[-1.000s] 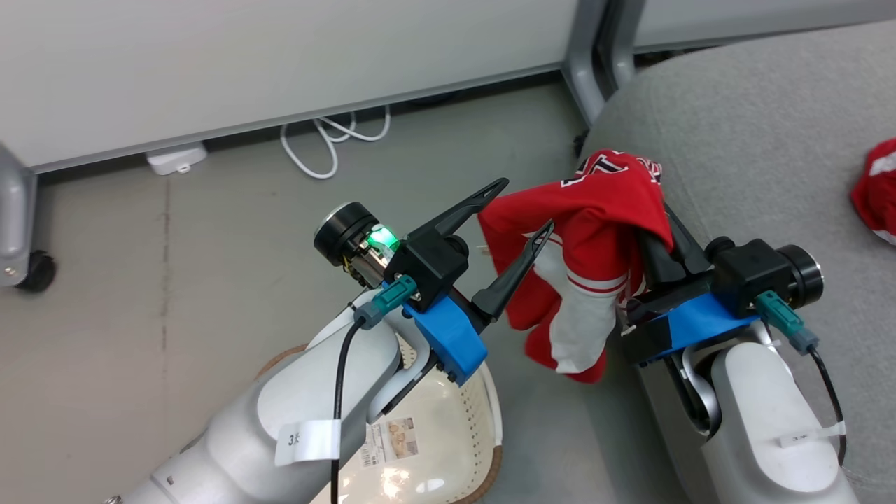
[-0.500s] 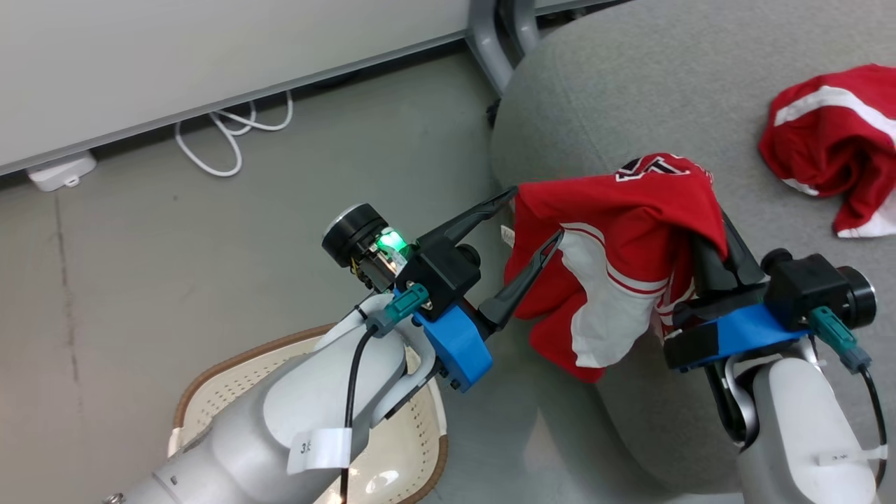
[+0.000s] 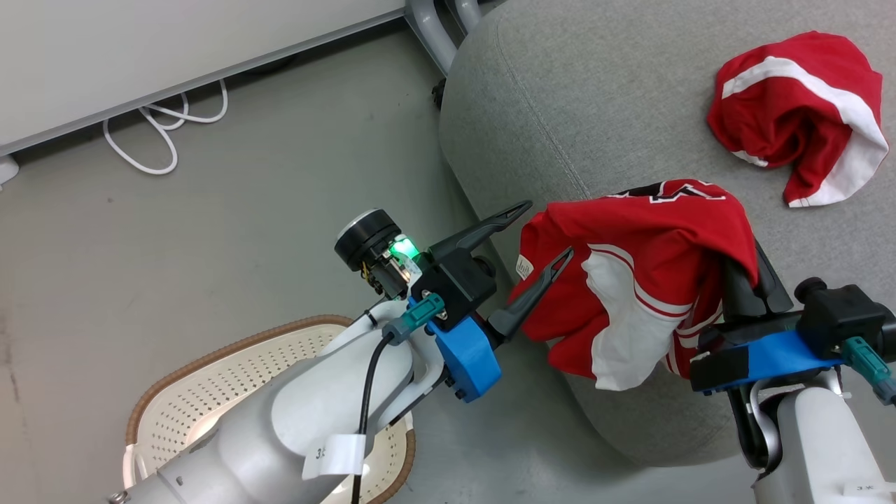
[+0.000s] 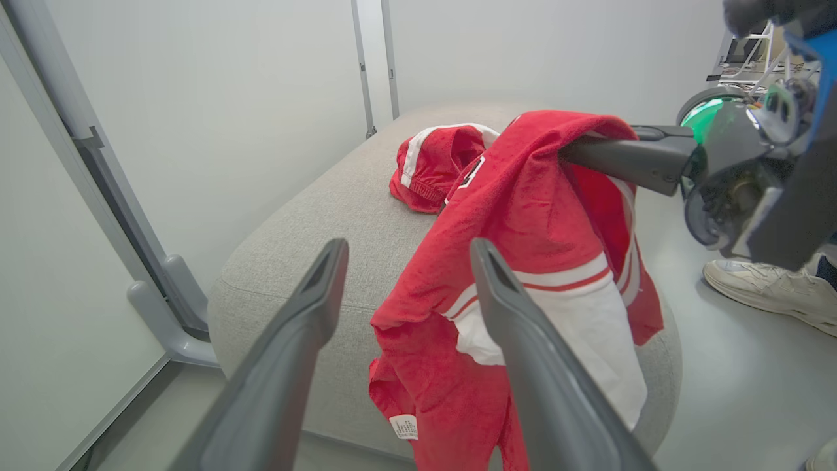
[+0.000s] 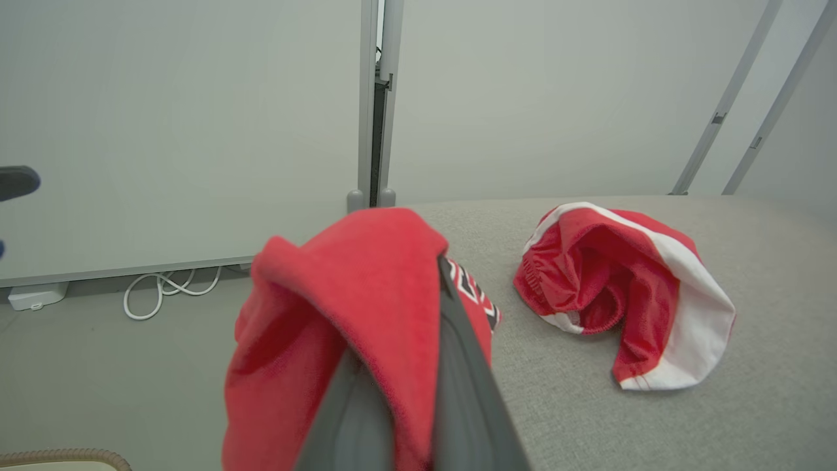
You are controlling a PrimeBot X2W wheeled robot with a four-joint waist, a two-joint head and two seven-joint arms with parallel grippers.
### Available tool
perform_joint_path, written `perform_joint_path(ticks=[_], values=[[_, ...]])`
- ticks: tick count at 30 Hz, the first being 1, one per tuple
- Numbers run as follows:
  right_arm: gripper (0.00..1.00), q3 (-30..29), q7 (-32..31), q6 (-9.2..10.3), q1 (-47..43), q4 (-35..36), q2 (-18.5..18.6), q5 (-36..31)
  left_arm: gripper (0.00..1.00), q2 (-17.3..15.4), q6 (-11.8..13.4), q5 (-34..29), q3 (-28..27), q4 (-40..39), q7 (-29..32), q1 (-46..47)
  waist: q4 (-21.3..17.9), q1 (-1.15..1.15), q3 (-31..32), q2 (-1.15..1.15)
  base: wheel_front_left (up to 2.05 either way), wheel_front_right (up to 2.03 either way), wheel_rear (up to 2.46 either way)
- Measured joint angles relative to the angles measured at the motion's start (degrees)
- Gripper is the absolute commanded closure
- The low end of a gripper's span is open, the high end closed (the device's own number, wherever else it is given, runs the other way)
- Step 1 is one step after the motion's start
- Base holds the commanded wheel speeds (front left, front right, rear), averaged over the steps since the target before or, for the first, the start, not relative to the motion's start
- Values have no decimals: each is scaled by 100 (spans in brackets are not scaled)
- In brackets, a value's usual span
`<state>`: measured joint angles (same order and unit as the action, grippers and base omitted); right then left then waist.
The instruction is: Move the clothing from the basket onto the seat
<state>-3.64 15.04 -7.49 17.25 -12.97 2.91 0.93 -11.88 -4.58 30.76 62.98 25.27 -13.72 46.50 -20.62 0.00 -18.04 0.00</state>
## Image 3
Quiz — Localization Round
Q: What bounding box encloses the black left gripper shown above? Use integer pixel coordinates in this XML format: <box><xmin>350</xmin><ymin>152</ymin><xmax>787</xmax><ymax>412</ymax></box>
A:
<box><xmin>409</xmin><ymin>200</ymin><xmax>575</xmax><ymax>342</ymax></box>

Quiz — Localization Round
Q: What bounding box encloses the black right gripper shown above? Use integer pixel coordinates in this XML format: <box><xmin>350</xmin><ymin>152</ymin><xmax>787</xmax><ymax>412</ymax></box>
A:
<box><xmin>696</xmin><ymin>241</ymin><xmax>887</xmax><ymax>351</ymax></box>

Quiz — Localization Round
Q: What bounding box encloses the red lettered basketball jersey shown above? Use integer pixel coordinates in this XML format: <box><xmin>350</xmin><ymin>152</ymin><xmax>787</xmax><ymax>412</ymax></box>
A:
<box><xmin>507</xmin><ymin>178</ymin><xmax>761</xmax><ymax>392</ymax></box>

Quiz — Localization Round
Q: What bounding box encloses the red shirt with white band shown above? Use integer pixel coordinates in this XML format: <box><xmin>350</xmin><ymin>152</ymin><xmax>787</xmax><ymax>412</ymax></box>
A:
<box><xmin>706</xmin><ymin>29</ymin><xmax>890</xmax><ymax>209</ymax></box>

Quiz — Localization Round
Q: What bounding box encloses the cream perforated laundry basket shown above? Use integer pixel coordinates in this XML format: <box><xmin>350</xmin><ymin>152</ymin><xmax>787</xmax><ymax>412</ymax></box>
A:
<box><xmin>124</xmin><ymin>314</ymin><xmax>418</xmax><ymax>504</ymax></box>

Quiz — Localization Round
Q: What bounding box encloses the grey fabric sofa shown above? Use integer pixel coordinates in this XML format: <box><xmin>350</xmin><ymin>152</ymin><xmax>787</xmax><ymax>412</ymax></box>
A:
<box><xmin>439</xmin><ymin>0</ymin><xmax>896</xmax><ymax>468</ymax></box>

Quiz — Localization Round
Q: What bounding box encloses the grey table leg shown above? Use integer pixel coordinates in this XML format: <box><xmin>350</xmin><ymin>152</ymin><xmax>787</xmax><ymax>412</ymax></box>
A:
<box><xmin>405</xmin><ymin>0</ymin><xmax>461</xmax><ymax>77</ymax></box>
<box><xmin>453</xmin><ymin>0</ymin><xmax>484</xmax><ymax>33</ymax></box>

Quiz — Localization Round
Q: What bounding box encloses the white table panel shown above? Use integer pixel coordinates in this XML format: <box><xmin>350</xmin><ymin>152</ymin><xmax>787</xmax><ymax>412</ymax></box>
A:
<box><xmin>0</xmin><ymin>0</ymin><xmax>408</xmax><ymax>158</ymax></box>

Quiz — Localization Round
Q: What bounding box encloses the blue black right camera box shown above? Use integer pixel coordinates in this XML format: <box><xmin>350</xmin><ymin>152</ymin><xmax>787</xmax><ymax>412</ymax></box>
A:
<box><xmin>690</xmin><ymin>328</ymin><xmax>845</xmax><ymax>397</ymax></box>

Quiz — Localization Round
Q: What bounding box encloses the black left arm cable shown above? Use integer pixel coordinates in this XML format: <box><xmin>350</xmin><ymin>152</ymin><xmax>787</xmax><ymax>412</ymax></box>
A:
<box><xmin>350</xmin><ymin>293</ymin><xmax>447</xmax><ymax>504</ymax></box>

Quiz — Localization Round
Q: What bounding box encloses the white paper cable label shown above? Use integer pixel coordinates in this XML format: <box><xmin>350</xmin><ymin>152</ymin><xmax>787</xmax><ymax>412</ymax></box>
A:
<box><xmin>302</xmin><ymin>433</ymin><xmax>367</xmax><ymax>481</ymax></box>

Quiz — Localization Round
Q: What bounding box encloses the looped white floor cable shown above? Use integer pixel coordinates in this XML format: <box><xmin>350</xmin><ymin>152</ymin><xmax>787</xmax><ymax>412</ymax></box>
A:
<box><xmin>102</xmin><ymin>78</ymin><xmax>230</xmax><ymax>176</ymax></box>

